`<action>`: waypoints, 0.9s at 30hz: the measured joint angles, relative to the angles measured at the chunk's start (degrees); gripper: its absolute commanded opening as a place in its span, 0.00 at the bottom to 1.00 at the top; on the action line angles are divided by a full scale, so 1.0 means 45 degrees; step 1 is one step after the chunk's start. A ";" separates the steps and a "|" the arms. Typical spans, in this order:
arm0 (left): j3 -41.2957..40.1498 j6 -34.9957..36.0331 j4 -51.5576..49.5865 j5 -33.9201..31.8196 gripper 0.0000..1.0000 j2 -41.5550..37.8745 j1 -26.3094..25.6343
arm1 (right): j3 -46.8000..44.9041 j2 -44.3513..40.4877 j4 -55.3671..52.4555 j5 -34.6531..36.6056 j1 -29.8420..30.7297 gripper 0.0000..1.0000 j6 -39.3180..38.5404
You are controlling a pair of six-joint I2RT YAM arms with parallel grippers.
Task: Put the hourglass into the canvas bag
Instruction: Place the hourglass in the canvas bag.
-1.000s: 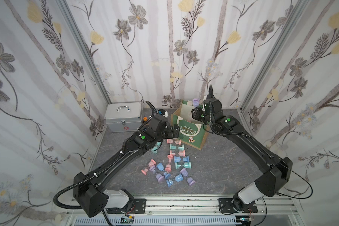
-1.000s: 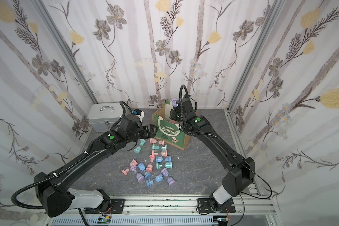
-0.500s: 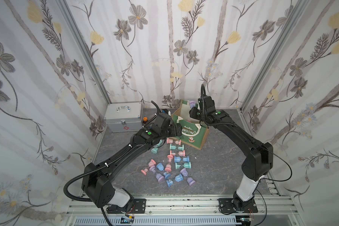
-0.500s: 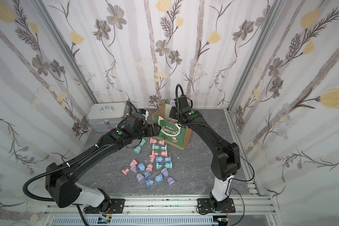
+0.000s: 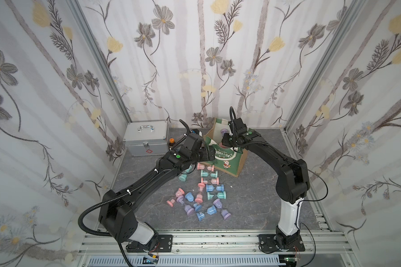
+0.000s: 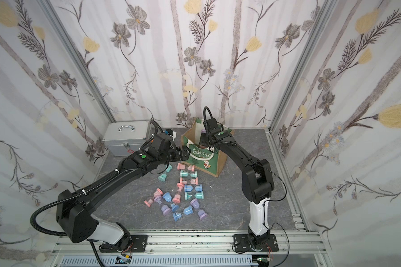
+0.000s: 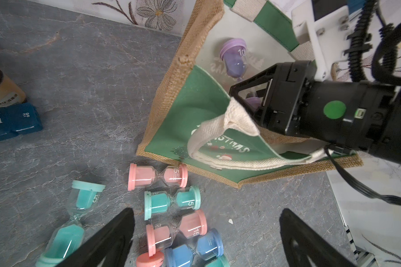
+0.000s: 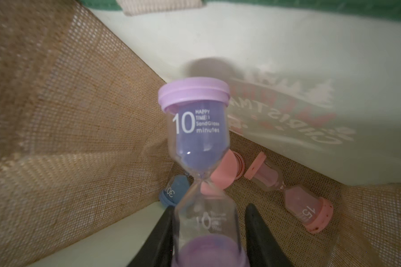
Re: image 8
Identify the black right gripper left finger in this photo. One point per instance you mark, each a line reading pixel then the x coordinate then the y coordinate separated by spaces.
pixel 157 251

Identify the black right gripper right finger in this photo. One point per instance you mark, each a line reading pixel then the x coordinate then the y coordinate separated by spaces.
pixel 262 248

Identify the purple hourglass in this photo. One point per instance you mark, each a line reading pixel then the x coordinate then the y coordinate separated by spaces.
pixel 205 222

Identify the blue hourglass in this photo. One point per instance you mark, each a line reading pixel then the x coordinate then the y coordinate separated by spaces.
pixel 175 190

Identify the pink hourglass in bag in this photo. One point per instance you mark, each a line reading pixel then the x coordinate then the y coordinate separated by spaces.
pixel 315 213

